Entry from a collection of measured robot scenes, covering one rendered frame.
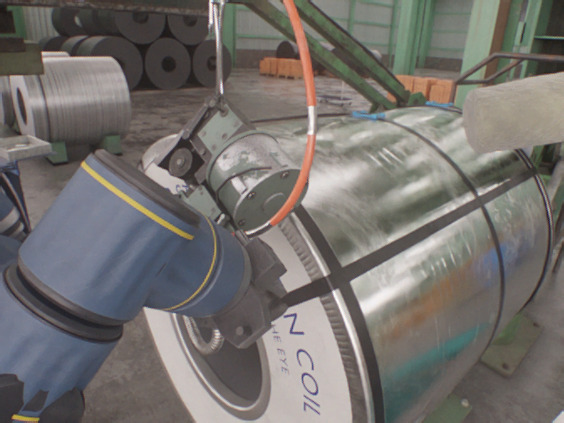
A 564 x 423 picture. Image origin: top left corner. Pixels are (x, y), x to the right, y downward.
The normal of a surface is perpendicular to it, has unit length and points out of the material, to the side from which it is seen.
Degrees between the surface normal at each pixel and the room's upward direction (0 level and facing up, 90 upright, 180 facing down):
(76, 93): 71
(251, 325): 49
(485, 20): 90
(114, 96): 79
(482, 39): 90
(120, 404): 0
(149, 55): 90
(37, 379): 84
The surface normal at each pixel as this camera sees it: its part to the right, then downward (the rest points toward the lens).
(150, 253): 0.66, 0.37
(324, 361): -0.74, 0.24
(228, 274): 0.89, 0.18
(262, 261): -0.33, -0.35
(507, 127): -0.15, 0.51
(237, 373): 0.05, -0.91
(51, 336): 0.38, 0.15
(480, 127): -0.91, 0.30
